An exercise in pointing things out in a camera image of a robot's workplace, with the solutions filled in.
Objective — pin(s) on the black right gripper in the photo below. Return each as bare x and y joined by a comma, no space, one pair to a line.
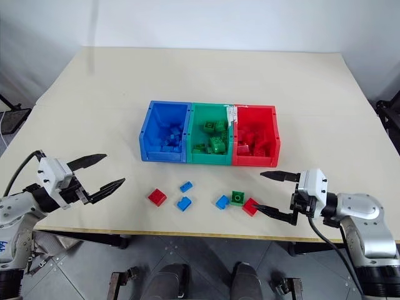
300,203

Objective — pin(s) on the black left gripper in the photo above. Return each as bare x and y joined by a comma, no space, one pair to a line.
72,193

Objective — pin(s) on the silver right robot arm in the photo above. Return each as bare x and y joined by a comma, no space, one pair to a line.
365,225

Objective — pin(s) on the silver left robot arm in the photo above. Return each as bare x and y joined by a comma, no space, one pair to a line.
18,215

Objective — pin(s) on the red square toy brick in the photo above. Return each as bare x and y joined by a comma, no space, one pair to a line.
250,207
157,197

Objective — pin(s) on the green square toy brick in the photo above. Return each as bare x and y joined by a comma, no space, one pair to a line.
237,198

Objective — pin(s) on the red plastic bin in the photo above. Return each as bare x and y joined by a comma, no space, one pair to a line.
256,136

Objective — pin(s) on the black table crossbar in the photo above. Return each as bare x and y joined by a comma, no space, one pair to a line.
100,239
312,247

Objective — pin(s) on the large green toy brick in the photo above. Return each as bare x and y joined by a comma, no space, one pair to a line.
217,145

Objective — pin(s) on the blue plastic bin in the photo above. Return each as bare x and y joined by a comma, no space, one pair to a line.
164,132

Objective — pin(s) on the small blue toy brick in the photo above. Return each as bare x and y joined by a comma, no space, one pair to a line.
186,186

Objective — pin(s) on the green plastic bin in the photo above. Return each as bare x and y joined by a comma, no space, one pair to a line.
210,134

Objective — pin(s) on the flat green toy brick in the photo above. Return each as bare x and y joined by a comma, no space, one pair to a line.
199,147

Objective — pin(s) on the white tape patch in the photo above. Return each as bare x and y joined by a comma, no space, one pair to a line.
231,115

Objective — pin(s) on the dark rounded shape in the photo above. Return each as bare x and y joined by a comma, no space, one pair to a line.
170,281
247,281

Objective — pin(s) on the dark green toy brick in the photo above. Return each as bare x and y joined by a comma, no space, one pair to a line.
208,126

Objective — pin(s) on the black metal stand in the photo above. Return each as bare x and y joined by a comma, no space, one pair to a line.
14,117

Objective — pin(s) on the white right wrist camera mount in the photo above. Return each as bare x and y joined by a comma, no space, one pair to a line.
312,189

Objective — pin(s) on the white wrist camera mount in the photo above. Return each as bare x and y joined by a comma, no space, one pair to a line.
51,176
312,189

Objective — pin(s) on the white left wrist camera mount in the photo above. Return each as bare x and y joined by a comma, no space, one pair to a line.
51,176

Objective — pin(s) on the brown metal bracket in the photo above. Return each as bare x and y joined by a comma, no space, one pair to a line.
120,282
289,287

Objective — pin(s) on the black metal frame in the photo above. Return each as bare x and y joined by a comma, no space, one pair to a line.
389,120

